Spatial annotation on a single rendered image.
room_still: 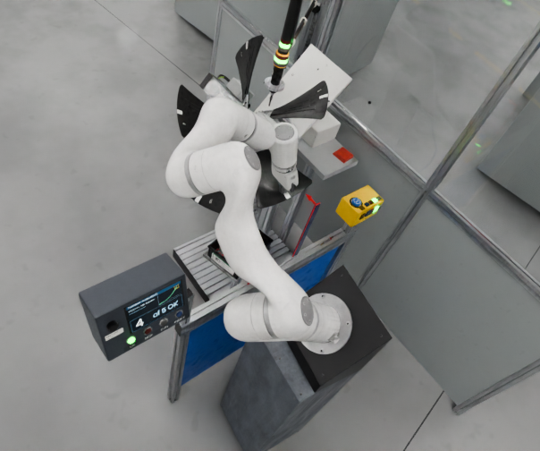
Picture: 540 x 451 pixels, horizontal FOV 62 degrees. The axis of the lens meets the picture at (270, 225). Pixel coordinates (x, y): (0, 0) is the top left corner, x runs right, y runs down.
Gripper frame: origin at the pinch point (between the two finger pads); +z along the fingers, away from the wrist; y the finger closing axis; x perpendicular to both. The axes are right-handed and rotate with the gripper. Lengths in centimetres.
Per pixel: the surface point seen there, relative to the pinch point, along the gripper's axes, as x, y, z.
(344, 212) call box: -20.8, -13.4, 22.1
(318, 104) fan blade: -25.6, 12.9, -15.0
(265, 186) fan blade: 4.4, 5.3, 1.4
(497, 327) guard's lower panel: -58, -85, 68
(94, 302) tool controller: 70, -12, -29
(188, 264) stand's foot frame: 36, 45, 105
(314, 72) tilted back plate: -45, 38, 1
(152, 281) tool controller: 56, -14, -26
